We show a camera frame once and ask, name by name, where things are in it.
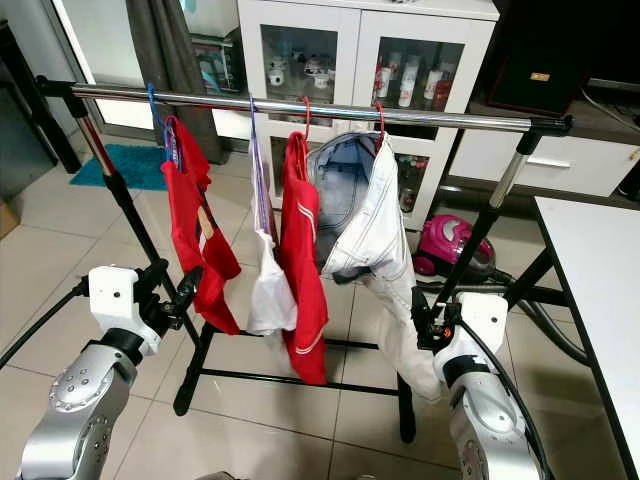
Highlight plain red t-shirt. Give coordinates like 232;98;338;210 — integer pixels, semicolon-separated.
160;115;243;336

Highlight chrome and black clothes rack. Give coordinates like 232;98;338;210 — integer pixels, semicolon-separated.
35;75;573;444

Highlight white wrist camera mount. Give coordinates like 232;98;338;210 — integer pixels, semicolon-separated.
435;293;508;376
87;265;163;358

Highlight purple plastic hanger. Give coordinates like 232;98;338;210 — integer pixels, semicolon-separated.
248;97;273;236

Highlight white glass door cabinet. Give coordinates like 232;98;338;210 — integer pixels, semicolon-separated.
237;0;501;231

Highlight thin white hanging garment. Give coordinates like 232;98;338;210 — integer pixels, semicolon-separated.
245;125;299;336

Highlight pink vacuum cleaner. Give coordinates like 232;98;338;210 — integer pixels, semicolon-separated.
412;213;496;279

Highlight teal floor mat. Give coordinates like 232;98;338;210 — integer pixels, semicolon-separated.
70;143;169;191

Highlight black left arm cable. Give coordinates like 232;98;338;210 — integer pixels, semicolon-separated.
0;278;91;366

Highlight red white-striped garment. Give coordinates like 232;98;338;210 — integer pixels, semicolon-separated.
280;130;331;386

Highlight white drawer cabinet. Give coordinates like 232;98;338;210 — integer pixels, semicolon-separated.
445;100;640;198

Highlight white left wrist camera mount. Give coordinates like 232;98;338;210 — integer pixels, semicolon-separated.
87;265;163;358

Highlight grey curtain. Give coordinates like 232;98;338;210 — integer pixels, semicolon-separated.
125;0;226;166

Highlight light blue denim jeans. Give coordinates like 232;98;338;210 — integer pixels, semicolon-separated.
307;130;379;263

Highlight black side table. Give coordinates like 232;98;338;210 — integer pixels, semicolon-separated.
0;20;83;176

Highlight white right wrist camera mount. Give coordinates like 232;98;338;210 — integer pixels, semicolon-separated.
435;293;508;376

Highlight brown cardboard box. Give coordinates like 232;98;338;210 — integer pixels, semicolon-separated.
0;200;23;241

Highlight blue plastic hanger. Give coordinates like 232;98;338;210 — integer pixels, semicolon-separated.
145;82;176;166

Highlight white folding table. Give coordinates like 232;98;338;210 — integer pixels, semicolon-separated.
500;195;640;480

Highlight black speaker box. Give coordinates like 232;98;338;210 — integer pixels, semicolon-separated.
475;0;640;116

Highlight white denim trousers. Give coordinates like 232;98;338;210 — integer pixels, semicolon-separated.
322;135;446;404

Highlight red plastic hanger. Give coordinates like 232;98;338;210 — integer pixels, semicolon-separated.
295;97;313;181
373;100;388;151

